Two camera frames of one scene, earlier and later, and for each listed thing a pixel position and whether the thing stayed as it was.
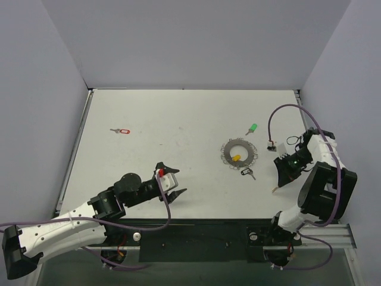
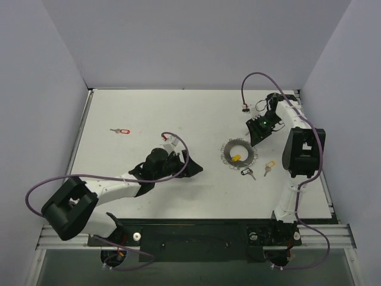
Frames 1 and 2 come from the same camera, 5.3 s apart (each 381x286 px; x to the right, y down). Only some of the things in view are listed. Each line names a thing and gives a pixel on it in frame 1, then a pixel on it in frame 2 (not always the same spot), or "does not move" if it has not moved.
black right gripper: (286, 164) -> (257, 130)
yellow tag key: (274, 189) -> (268, 166)
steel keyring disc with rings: (252, 156) does not move
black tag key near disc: (247, 171) does not move
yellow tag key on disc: (236, 158) does not move
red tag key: (124, 131) does not move
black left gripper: (161, 185) -> (183, 164)
